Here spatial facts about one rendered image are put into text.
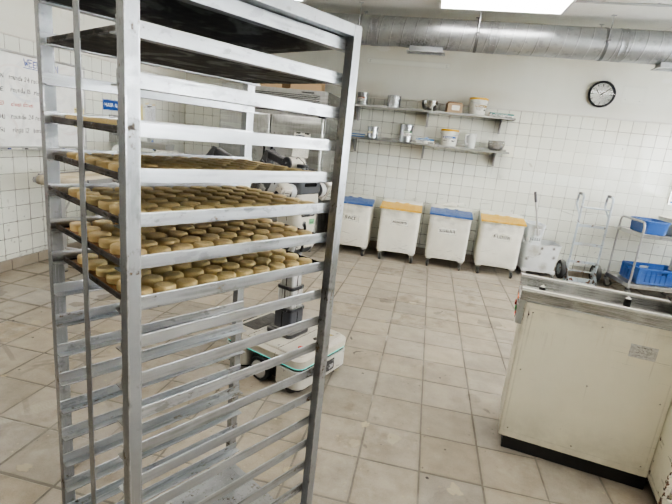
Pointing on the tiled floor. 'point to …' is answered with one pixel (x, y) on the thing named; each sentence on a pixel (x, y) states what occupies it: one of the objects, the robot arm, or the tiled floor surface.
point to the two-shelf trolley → (634, 260)
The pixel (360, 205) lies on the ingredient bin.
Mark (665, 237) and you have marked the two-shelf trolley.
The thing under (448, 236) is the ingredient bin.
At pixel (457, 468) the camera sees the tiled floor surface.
